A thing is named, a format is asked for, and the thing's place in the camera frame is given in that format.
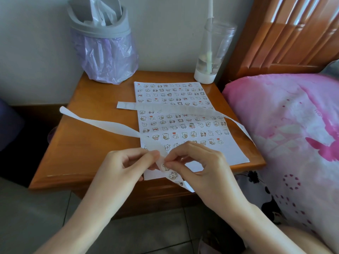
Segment person's right hand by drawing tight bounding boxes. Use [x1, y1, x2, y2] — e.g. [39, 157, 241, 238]
[162, 141, 255, 217]

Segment person's left hand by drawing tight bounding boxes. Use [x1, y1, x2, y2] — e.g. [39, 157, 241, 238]
[84, 147, 161, 209]

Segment white paper sheet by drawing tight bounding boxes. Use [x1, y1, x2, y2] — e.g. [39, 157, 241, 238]
[133, 81, 251, 181]

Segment long white sticker strip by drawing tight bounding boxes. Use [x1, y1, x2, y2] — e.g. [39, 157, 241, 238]
[59, 101, 256, 193]

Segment rows of stuck cartoon stickers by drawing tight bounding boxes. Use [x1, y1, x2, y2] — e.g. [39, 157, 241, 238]
[135, 83, 230, 152]

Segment person's left forearm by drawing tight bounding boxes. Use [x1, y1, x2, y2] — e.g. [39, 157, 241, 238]
[34, 198, 120, 254]

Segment person's leg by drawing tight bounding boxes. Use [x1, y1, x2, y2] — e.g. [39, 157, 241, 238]
[278, 224, 334, 254]

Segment wooden nightstand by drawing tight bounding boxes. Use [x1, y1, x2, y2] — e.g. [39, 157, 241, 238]
[28, 71, 267, 219]

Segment pink slipper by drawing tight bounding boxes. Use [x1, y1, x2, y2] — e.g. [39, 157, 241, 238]
[197, 230, 223, 254]

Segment purple plastic container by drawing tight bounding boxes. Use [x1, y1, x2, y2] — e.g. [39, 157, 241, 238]
[47, 126, 58, 145]

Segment pink floral bedding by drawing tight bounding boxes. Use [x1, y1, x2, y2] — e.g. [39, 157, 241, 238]
[222, 74, 339, 252]

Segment clear cup with white base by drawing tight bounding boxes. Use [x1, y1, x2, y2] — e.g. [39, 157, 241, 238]
[194, 19, 238, 85]

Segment purple plastic bin bag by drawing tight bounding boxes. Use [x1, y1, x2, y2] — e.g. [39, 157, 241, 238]
[71, 29, 139, 85]

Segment purple rolled mat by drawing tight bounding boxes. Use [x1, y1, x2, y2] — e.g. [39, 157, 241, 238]
[0, 99, 25, 152]

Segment grey trash bin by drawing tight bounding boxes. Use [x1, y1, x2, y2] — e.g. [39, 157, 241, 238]
[66, 0, 132, 39]

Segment wooden bed headboard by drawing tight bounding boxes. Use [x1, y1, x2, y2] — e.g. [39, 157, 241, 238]
[220, 0, 339, 86]

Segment grey pillow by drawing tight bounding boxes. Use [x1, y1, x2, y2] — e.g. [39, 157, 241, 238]
[319, 60, 339, 80]

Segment white backing scraps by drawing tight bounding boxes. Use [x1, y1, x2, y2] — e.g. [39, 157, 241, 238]
[83, 0, 118, 27]

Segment white straw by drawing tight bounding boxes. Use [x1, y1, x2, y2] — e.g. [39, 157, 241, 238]
[206, 0, 214, 74]

